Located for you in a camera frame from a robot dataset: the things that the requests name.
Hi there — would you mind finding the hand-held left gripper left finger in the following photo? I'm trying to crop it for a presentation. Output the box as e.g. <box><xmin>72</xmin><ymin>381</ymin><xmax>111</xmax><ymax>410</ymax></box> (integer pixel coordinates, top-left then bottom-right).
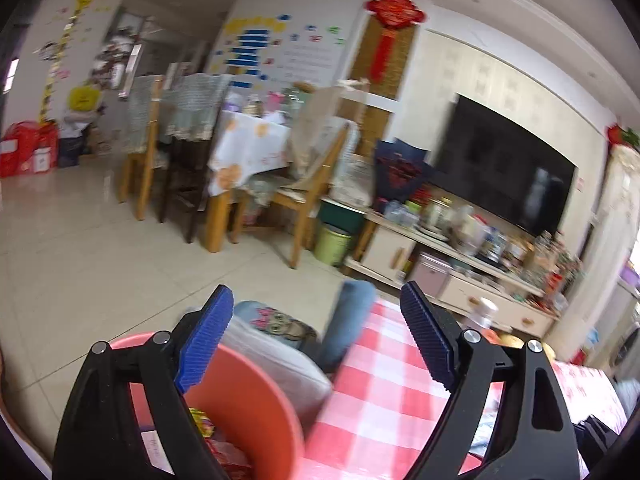
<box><xmin>52</xmin><ymin>284</ymin><xmax>235</xmax><ymax>480</ymax></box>

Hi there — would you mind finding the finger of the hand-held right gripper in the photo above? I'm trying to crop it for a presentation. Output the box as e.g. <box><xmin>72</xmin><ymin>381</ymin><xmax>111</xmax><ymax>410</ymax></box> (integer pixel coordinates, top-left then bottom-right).
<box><xmin>575</xmin><ymin>415</ymin><xmax>626</xmax><ymax>461</ymax></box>

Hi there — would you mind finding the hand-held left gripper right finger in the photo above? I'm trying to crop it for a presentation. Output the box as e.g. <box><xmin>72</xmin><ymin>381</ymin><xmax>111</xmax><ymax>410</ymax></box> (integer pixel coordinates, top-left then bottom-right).
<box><xmin>400</xmin><ymin>280</ymin><xmax>581</xmax><ymax>480</ymax></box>

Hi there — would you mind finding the red plastic bucket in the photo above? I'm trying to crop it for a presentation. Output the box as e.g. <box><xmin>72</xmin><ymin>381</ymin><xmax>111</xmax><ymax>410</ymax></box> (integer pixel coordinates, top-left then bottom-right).
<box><xmin>107</xmin><ymin>332</ymin><xmax>306</xmax><ymax>480</ymax></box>

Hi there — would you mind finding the white blue bottle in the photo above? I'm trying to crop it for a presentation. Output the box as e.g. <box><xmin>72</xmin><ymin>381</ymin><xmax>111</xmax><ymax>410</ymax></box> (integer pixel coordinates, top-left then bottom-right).
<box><xmin>467</xmin><ymin>297</ymin><xmax>500</xmax><ymax>333</ymax></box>

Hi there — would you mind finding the pink storage box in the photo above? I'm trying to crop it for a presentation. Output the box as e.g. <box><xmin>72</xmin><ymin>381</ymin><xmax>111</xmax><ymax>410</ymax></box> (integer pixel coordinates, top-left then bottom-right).
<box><xmin>407</xmin><ymin>252</ymin><xmax>453</xmax><ymax>298</ymax></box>

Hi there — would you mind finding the grey owl print cushion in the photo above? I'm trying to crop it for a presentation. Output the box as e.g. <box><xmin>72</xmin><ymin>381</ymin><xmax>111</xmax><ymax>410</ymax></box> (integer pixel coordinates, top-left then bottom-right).
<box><xmin>220</xmin><ymin>300</ymin><xmax>333</xmax><ymax>426</ymax></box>

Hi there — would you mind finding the blue rolled cloth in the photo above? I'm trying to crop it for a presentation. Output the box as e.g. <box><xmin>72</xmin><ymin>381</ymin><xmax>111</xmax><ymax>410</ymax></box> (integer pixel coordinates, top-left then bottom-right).
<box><xmin>317</xmin><ymin>280</ymin><xmax>378</xmax><ymax>373</ymax></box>

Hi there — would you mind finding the yellow snack wrapper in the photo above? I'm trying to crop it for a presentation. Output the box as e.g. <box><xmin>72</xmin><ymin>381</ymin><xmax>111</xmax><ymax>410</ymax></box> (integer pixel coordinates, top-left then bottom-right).
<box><xmin>189</xmin><ymin>407</ymin><xmax>216</xmax><ymax>438</ymax></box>

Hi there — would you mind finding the red white checked tablecloth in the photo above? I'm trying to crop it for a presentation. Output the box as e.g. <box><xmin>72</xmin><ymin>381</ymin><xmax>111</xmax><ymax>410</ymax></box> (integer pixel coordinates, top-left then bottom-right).
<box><xmin>300</xmin><ymin>297</ymin><xmax>628</xmax><ymax>480</ymax></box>

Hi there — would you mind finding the white television cabinet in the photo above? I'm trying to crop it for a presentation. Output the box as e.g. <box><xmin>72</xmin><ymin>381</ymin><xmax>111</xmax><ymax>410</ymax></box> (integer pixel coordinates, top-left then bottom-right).
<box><xmin>345</xmin><ymin>210</ymin><xmax>561</xmax><ymax>333</ymax></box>

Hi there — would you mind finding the white washing machine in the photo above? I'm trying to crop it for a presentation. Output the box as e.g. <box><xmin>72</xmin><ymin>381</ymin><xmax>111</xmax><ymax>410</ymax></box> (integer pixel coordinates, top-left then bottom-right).
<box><xmin>587</xmin><ymin>280</ymin><xmax>640</xmax><ymax>376</ymax></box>

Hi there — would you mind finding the translucent plastic bag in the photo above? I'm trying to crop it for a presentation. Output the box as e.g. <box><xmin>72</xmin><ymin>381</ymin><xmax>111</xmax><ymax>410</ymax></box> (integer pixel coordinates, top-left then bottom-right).
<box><xmin>452</xmin><ymin>207</ymin><xmax>488</xmax><ymax>253</ymax></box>

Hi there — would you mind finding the wooden dining table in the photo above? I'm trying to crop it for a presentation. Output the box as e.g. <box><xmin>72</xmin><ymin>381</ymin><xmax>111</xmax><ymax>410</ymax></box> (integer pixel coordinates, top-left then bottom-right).
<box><xmin>202</xmin><ymin>110</ymin><xmax>296</xmax><ymax>253</ymax></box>

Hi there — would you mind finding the glass electric kettle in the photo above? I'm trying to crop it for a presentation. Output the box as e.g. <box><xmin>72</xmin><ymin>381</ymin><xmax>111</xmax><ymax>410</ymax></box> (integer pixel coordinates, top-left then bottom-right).
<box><xmin>420</xmin><ymin>199</ymin><xmax>453</xmax><ymax>234</ymax></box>

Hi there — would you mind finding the red snack wrapper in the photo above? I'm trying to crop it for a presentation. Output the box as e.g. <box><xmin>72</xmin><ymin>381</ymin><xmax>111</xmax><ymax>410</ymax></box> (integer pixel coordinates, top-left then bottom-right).
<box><xmin>202</xmin><ymin>435</ymin><xmax>253</xmax><ymax>480</ymax></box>

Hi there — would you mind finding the clear plastic water bottle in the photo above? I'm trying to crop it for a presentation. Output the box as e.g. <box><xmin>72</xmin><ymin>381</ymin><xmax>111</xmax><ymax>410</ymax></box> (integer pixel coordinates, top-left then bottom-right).
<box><xmin>385</xmin><ymin>200</ymin><xmax>420</xmax><ymax>227</ymax></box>

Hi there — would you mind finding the light green waste bin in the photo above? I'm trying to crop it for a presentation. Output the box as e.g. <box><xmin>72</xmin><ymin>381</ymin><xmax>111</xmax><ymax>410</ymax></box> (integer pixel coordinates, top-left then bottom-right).
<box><xmin>314</xmin><ymin>222</ymin><xmax>353</xmax><ymax>267</ymax></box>

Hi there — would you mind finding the dark green storage box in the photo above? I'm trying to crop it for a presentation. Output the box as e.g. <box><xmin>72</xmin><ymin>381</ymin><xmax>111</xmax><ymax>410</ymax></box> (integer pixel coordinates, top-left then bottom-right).
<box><xmin>317</xmin><ymin>199</ymin><xmax>368</xmax><ymax>235</ymax></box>

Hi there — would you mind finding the dark wrapped flower bouquet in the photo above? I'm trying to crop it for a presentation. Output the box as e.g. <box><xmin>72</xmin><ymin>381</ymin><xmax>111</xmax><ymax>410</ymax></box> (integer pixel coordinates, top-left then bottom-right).
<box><xmin>372</xmin><ymin>139</ymin><xmax>433</xmax><ymax>201</ymax></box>

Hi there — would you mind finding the light wooden chair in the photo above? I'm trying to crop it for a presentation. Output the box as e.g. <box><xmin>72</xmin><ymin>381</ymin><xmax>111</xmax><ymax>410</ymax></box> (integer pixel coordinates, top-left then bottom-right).
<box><xmin>230</xmin><ymin>120</ymin><xmax>358</xmax><ymax>270</ymax></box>

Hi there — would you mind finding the white printed sack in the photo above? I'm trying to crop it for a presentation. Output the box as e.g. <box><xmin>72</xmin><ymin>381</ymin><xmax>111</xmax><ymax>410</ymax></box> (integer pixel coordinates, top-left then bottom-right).
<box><xmin>332</xmin><ymin>152</ymin><xmax>378</xmax><ymax>208</ymax></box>

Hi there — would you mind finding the black television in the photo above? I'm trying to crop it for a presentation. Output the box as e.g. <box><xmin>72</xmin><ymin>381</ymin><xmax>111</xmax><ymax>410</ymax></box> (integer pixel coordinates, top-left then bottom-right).
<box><xmin>430</xmin><ymin>92</ymin><xmax>578</xmax><ymax>238</ymax></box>

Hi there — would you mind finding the cream lace curtain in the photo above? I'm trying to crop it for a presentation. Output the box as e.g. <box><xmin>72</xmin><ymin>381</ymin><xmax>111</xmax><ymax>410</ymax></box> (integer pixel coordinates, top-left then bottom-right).
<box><xmin>555</xmin><ymin>147</ymin><xmax>640</xmax><ymax>361</ymax></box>

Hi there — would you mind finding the beige mesh food cover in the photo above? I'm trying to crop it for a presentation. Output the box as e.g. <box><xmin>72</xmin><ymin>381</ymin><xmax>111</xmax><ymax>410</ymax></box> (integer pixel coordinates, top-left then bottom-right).
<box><xmin>290</xmin><ymin>80</ymin><xmax>373</xmax><ymax>186</ymax></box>

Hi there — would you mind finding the dark wooden chair quilted cover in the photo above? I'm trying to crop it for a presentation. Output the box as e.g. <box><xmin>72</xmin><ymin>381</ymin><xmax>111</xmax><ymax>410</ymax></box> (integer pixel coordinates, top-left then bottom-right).
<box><xmin>160</xmin><ymin>72</ymin><xmax>233</xmax><ymax>243</ymax></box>

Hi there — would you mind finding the light wooden chair lace cover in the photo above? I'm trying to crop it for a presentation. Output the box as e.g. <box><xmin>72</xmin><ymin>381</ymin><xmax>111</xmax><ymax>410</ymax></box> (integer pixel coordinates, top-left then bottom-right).
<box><xmin>119</xmin><ymin>74</ymin><xmax>166</xmax><ymax>221</ymax></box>

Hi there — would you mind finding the yellow plastic bag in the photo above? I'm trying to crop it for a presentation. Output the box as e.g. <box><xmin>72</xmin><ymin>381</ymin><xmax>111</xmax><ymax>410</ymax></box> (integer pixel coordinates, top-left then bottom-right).
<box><xmin>67</xmin><ymin>87</ymin><xmax>98</xmax><ymax>111</ymax></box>

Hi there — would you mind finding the red green ornament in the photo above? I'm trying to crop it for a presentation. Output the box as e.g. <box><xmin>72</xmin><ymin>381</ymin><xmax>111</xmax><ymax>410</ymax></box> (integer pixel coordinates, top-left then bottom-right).
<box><xmin>606</xmin><ymin>124</ymin><xmax>640</xmax><ymax>150</ymax></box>

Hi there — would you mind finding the silver refrigerator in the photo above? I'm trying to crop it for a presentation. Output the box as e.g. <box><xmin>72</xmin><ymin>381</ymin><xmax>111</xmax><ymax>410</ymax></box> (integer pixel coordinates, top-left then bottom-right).
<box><xmin>95</xmin><ymin>7</ymin><xmax>156</xmax><ymax>111</ymax></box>

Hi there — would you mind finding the blue strip wall poster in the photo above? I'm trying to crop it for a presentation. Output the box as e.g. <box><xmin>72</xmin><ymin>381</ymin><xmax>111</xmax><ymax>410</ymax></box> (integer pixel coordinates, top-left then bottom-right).
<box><xmin>207</xmin><ymin>15</ymin><xmax>288</xmax><ymax>91</ymax></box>

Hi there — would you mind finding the white text wall poster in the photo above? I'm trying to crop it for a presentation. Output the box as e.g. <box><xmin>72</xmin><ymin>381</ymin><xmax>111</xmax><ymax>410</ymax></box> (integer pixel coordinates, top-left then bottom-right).
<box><xmin>280</xmin><ymin>22</ymin><xmax>348</xmax><ymax>86</ymax></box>

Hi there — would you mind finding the red knot wall ornament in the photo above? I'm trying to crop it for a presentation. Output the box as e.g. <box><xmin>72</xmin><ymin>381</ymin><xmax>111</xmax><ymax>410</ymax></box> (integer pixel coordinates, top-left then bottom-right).
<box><xmin>364</xmin><ymin>0</ymin><xmax>430</xmax><ymax>83</ymax></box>

